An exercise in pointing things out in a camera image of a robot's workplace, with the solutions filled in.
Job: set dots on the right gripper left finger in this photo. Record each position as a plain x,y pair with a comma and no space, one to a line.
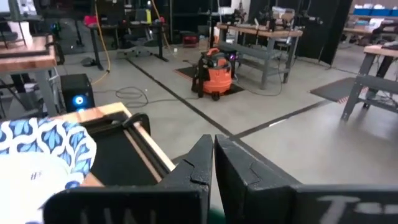
174,202

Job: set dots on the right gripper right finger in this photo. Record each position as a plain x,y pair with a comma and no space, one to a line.
264,202

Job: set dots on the green plastic bowl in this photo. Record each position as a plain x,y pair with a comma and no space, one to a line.
216,218

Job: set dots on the blue patterned paper bowl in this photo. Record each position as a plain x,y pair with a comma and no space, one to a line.
46,137

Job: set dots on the black table mat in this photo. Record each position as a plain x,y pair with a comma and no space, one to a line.
118,161

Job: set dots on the orange shop vacuum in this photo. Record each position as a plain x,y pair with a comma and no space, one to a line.
217,81

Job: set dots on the black computer tower blue light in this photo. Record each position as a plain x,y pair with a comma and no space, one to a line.
77,93

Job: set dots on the wood topped grey workbench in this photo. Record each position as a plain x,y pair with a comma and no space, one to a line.
373,82
264,33

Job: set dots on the red toolbox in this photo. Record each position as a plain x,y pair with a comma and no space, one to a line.
190,40

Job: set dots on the black desk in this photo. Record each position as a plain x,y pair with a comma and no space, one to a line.
96,46

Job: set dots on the black partition panel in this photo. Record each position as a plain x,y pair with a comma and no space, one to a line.
323,28

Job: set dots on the yellow green bottle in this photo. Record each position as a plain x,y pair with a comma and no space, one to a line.
148,16

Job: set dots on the small red item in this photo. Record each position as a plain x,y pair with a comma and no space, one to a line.
90,20

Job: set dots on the grey metal workbench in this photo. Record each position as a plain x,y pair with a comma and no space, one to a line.
28,59

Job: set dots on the row of blue bins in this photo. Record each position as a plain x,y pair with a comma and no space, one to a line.
373,12

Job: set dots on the black frame clamp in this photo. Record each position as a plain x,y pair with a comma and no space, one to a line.
136,118

